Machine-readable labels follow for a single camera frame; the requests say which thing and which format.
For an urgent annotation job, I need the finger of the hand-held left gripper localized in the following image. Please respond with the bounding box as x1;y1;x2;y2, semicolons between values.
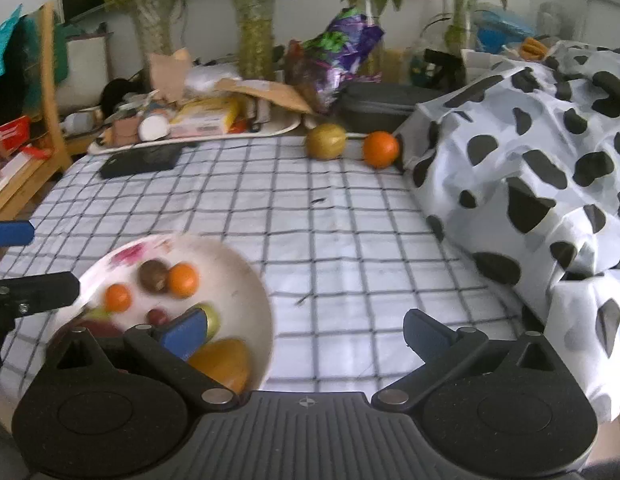
0;220;36;249
0;271;82;372

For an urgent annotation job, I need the white oval tray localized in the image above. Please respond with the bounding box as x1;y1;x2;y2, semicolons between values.
87;110;301;156

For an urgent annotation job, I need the white plastic bag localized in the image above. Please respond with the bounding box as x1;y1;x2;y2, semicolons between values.
185;66;241;96

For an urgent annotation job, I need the kraft paper envelope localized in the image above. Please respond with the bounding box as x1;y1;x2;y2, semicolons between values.
215;79;313;115

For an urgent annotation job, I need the white board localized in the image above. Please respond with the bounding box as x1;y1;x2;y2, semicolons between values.
55;35;114;116

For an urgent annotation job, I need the white floral bowl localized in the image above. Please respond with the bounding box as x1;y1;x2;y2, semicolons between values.
47;234;275;393

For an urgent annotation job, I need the red box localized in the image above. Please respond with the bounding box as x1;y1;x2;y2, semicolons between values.
0;116;34;152

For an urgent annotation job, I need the brown-yellow oval fruit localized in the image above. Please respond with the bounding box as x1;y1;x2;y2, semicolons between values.
187;338;252;395

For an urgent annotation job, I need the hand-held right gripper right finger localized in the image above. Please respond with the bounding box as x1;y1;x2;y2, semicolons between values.
371;308;572;413

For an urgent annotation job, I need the black phone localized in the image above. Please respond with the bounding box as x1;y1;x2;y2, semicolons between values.
100;147;183;179

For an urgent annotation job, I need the glass vase with braided plant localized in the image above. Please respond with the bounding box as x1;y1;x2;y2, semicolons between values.
75;0;191;57
210;0;311;81

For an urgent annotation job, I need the cow print cloth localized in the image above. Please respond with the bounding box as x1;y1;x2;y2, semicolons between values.
395;40;620;423

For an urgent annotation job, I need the large orange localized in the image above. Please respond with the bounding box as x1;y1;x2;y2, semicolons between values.
362;131;400;169

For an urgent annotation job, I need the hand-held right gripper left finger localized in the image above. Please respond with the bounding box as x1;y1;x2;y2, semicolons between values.
45;307;240;411

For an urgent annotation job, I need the grey zip case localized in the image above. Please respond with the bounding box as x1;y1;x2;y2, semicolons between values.
337;82;441;133

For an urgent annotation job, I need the yellow box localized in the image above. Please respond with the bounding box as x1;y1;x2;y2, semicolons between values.
170;97;241;138

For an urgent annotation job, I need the brown paper bag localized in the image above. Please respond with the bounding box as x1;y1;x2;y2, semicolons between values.
149;49;193;103

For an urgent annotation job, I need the dark brown small fruit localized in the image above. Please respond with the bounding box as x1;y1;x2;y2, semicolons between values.
138;259;171;293

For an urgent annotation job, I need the green bamboo vase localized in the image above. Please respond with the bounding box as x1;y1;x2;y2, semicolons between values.
425;0;508;55

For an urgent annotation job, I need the black round object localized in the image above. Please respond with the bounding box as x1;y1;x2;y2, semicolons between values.
100;79;151;116

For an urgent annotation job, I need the blue container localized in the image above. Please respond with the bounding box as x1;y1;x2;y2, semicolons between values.
477;7;536;53

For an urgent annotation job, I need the purple foil bag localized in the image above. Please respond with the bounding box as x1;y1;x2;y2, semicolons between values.
290;8;386;111

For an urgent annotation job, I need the yellow-brown round fruit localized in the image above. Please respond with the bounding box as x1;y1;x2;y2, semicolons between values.
305;123;347;161

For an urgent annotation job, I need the brown leather pouch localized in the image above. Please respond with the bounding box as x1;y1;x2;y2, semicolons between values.
112;117;141;146

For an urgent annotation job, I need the checked tablecloth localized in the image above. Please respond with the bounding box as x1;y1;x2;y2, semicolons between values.
0;132;556;401

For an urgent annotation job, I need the small tangerine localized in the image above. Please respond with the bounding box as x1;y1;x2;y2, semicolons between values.
104;283;133;313
167;263;199;298

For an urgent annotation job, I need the green round fruit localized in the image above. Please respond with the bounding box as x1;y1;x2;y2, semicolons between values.
202;304;221;341

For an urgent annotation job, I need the wooden rack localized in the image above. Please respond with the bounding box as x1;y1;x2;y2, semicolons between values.
0;2;74;221

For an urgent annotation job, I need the teal cloth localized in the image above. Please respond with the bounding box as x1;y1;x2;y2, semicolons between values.
0;5;24;84

